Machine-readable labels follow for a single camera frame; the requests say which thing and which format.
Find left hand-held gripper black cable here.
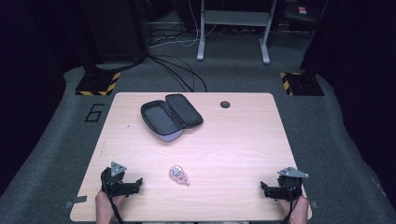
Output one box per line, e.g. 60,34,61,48
102,174,126,224

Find person's left hand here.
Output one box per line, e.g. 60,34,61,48
94,189,127,224

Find black cabinet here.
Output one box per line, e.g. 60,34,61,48
77,0,149,73

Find hand-held gripper black cable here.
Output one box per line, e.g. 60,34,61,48
279,186,303,224
102,174,126,224

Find black stand base hazard tape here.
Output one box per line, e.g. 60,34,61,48
278,71,326,97
75,71,121,97

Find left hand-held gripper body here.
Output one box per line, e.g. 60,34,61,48
100,161,132,198

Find small clear object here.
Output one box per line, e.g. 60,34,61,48
168,164,191,187

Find right hand-held gripper black cable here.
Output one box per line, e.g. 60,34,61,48
279,186,303,224

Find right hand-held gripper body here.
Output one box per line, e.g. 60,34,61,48
272,166,310,202

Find black zip case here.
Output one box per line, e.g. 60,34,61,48
140,93,205,143

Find white metal desk frame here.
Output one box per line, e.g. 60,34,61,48
196,0,278,65

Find black box with red label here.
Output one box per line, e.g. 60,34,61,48
283,0,330,24

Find person's right hand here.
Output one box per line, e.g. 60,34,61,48
276,195,311,224

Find black floor cables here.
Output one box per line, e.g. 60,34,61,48
147,54,208,93

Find white floor cables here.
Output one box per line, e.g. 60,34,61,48
148,0,219,49

